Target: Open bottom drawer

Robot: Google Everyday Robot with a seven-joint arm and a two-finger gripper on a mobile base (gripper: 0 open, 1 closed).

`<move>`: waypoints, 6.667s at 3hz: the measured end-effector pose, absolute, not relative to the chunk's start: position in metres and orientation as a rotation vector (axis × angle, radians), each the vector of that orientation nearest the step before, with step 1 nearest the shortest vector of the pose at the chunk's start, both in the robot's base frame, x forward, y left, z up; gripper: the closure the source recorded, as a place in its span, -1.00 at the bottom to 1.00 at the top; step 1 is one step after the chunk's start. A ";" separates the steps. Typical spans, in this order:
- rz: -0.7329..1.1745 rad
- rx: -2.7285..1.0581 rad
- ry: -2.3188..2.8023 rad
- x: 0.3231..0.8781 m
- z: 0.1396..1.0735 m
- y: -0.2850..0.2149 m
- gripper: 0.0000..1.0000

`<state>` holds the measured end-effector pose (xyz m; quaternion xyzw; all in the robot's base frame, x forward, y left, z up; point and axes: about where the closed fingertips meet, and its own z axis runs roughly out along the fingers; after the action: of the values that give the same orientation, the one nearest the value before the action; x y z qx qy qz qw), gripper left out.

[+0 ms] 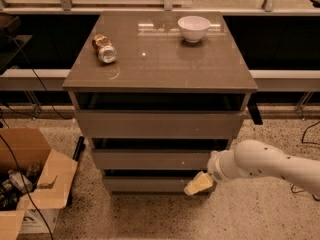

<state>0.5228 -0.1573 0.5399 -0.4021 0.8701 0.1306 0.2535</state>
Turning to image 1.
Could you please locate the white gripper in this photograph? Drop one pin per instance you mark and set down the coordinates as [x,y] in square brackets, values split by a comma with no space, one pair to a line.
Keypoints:
[214,167]

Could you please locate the grey bottom drawer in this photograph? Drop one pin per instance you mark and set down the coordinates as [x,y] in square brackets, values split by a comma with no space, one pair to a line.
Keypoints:
[173,185]

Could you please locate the grey drawer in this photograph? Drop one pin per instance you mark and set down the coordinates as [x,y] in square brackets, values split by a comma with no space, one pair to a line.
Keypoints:
[173,185]
[159,160]
[99,124]

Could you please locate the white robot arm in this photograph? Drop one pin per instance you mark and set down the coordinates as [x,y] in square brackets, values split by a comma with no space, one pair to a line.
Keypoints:
[252,159]

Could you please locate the grey drawer cabinet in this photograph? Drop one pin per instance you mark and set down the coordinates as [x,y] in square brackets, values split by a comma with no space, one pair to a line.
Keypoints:
[158,71]

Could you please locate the grey middle drawer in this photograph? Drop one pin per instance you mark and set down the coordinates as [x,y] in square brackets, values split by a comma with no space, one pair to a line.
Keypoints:
[159,160]

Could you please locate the grey top drawer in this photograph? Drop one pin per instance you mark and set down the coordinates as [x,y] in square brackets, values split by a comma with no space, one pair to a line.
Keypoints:
[99,124]

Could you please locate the open cardboard box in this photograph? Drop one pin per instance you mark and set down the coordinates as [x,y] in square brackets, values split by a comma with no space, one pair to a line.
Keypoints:
[38,211]

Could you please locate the white bowl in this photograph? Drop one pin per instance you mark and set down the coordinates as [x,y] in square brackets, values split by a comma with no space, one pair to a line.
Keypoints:
[193,28]

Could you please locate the crushed metal can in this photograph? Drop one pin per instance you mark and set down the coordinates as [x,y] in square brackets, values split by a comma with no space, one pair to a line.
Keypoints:
[105,51]

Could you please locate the clutter inside cardboard box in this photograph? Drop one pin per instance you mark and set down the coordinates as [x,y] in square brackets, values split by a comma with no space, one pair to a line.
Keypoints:
[16,184]

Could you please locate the white shelf rail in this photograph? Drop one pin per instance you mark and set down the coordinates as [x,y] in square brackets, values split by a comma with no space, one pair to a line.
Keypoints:
[266,80]

